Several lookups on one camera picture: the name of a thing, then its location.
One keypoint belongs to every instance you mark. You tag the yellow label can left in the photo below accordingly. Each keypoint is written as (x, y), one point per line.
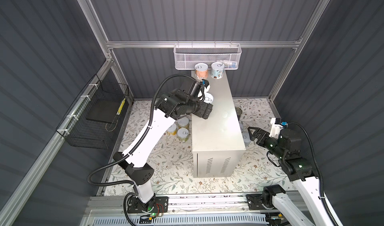
(172, 130)

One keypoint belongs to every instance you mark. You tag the white wire mesh basket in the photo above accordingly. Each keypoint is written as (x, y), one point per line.
(186, 56)

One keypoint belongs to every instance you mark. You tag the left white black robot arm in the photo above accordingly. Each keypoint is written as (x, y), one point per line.
(166, 109)

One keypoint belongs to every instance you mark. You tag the small bottle in basket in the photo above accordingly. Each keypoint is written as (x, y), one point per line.
(231, 64)

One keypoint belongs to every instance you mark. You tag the light blue label can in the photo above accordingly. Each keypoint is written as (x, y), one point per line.
(209, 98)

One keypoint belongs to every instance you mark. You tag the floral table mat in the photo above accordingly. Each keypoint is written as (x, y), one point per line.
(172, 159)

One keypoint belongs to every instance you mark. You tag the dark olive can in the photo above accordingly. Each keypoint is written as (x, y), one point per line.
(238, 112)

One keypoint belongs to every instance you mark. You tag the black wire basket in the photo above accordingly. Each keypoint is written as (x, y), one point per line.
(80, 132)

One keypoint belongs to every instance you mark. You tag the yellow green label can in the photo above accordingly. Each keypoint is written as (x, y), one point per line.
(183, 134)

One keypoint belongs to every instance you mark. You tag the yellow label can back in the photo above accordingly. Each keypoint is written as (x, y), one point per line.
(183, 123)

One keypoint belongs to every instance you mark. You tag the black pad in basket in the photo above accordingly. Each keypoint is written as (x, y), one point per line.
(104, 111)

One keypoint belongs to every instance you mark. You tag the aluminium mounting rail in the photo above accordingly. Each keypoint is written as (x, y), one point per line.
(177, 204)

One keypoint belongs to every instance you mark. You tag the orange label can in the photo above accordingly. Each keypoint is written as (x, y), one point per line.
(201, 71)

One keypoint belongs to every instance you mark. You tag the white label can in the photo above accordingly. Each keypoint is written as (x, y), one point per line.
(246, 139)

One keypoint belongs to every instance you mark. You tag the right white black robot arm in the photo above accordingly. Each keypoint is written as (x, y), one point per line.
(285, 144)

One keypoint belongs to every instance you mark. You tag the white metal cabinet counter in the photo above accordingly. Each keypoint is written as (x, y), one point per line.
(217, 142)

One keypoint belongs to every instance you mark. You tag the teal label can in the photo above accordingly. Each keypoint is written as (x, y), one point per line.
(217, 70)

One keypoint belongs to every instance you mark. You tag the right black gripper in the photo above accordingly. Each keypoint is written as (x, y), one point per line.
(264, 135)

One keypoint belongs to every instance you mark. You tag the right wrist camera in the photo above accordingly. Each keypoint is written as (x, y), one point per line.
(276, 126)

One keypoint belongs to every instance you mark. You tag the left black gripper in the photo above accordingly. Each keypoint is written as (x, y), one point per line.
(204, 110)

